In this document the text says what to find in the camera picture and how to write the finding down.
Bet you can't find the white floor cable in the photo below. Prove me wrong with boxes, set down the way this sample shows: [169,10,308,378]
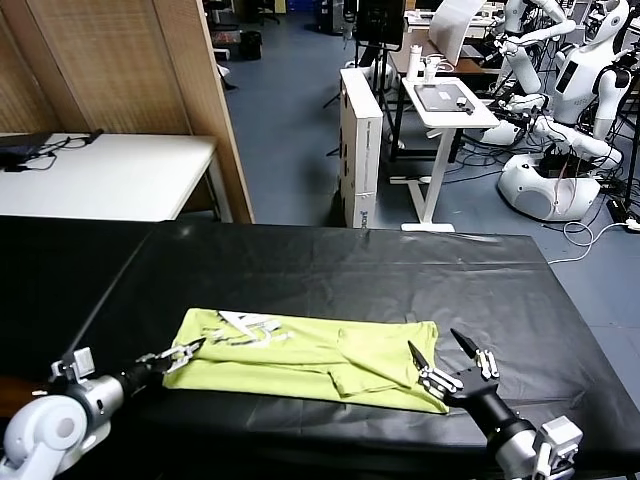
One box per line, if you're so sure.
[547,219,634,265]

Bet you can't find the black monitor on stand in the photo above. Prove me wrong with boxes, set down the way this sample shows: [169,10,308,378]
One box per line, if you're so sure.
[355,0,405,52]

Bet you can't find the black cables on white table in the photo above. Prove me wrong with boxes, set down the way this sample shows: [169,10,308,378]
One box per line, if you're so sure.
[22,129,105,174]

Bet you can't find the black trash bin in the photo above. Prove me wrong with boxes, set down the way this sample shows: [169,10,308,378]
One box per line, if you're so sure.
[239,29,264,61]

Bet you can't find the yellow-green t-shirt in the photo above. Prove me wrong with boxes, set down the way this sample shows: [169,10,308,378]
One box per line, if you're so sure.
[162,308,450,415]

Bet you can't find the white rectangular table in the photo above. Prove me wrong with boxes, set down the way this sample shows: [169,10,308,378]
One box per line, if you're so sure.
[0,132,234,225]

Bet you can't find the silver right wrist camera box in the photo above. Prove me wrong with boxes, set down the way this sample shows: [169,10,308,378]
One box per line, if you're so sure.
[532,414,585,480]

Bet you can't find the white humanoid robot with base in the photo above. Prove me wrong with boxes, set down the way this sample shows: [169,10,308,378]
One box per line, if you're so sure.
[479,0,634,224]

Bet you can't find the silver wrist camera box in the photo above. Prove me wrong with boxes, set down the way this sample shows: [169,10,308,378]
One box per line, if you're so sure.
[49,347,95,386]
[532,414,585,480]

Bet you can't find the black power strip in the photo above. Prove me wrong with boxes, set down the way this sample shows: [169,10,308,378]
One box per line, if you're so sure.
[606,198,640,229]

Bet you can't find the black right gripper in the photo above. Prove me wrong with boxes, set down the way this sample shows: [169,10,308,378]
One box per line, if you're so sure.
[407,328,536,451]

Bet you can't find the black flat device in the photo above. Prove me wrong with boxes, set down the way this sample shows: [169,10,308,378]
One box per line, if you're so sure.
[0,132,46,171]

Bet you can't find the white standing desk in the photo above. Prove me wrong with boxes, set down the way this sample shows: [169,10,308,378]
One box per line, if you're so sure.
[389,77,501,234]

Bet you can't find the black plastic table cover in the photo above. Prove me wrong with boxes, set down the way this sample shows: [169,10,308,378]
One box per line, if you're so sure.
[47,223,640,480]

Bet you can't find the white water bottle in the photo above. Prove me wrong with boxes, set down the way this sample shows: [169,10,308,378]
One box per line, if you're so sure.
[406,44,423,84]

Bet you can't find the tall white cardboard box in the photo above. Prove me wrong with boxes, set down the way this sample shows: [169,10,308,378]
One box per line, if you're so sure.
[338,68,384,230]

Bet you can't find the white curved panel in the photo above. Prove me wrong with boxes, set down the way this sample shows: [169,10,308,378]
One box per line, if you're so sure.
[428,0,486,67]

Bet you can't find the grey closed laptop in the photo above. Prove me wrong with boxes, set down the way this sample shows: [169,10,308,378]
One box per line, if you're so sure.
[413,83,476,114]

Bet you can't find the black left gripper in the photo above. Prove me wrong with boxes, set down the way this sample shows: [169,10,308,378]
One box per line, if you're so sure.
[119,337,207,399]

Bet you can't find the brown desk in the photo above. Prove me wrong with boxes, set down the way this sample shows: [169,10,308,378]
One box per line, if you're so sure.
[389,43,504,77]

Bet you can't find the wooden partition screen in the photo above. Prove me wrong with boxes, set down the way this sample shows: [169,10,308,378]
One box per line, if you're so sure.
[0,0,256,225]

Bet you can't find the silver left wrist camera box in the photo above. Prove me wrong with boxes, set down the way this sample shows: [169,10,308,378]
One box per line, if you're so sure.
[49,347,95,386]

